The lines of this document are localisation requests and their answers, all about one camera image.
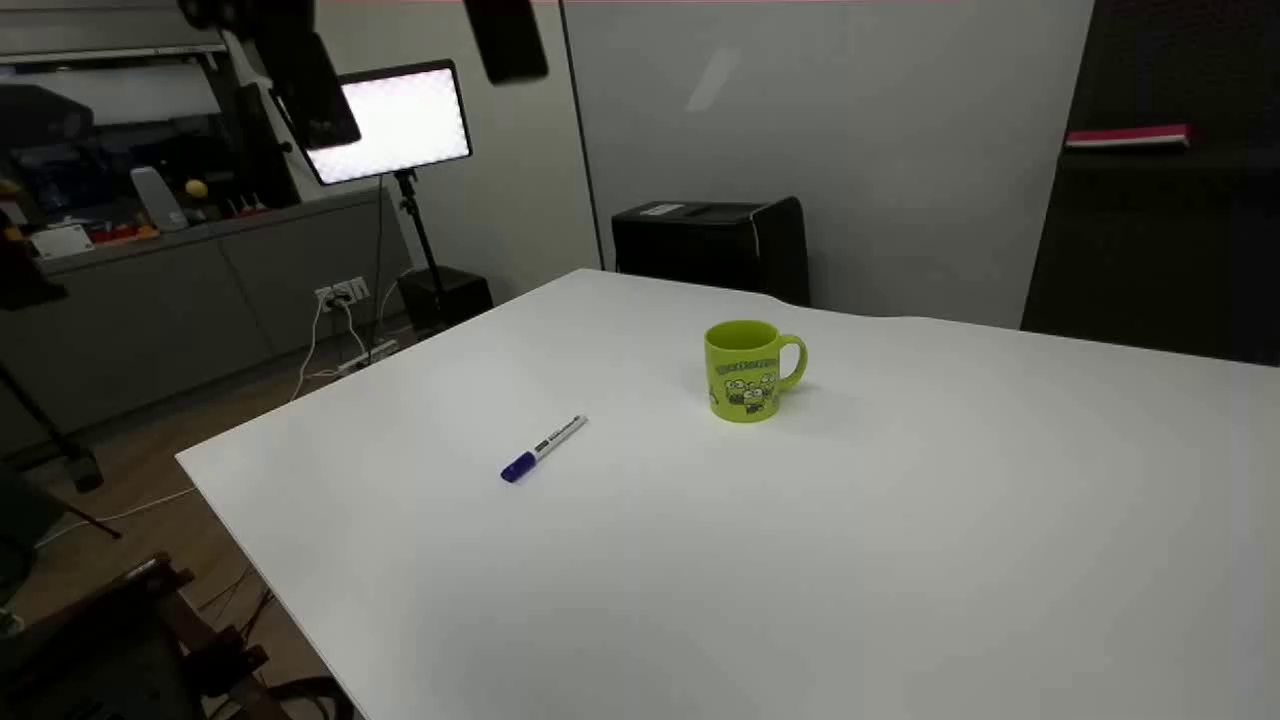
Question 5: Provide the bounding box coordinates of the blue capped white marker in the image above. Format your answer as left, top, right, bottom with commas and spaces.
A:
496, 412, 591, 489

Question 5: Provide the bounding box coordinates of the white led light panel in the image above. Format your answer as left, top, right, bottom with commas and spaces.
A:
298, 56, 477, 192

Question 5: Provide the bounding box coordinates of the black light stand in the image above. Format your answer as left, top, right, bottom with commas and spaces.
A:
389, 170, 453, 292

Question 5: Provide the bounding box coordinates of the black stand base box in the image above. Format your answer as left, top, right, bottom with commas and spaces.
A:
395, 263, 496, 338

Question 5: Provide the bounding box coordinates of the grey low cabinet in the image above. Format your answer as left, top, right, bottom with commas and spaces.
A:
0, 186, 403, 456

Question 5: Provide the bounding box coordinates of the black computer box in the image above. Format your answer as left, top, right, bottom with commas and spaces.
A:
609, 197, 811, 310

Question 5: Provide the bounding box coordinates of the black tripod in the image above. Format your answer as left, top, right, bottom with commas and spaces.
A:
0, 226, 113, 497

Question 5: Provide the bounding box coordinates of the green cartoon print mug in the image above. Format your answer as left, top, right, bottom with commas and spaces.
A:
700, 317, 811, 427

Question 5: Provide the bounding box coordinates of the dark equipment pile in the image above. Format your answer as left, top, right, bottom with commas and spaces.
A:
0, 553, 363, 720

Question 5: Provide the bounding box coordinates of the pink flat book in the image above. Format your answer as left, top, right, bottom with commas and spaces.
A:
1060, 121, 1195, 152

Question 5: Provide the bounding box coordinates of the dark tall cabinet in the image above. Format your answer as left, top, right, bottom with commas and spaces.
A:
1017, 0, 1280, 372

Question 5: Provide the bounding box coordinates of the white wall power outlet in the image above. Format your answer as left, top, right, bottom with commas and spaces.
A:
311, 271, 371, 314

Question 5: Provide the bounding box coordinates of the white power cable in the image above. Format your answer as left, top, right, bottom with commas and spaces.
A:
289, 297, 403, 400

